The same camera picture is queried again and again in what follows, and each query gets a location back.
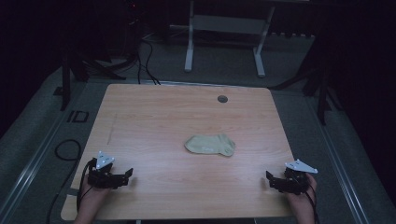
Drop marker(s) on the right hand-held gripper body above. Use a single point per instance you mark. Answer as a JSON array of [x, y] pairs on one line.
[[295, 182]]

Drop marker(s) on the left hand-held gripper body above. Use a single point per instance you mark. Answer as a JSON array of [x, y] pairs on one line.
[[104, 177]]

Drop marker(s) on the person's right hand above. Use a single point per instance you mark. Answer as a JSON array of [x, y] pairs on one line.
[[300, 200]]

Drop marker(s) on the person's left hand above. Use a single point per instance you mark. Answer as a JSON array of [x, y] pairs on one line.
[[93, 199]]

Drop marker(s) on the black metal stand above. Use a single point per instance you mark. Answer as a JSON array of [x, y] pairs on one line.
[[322, 90], [67, 81]]

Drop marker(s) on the metal floor rail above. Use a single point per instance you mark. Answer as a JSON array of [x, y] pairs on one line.
[[339, 161], [34, 158]]

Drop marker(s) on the white desk frame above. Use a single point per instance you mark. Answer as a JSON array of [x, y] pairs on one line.
[[229, 25]]

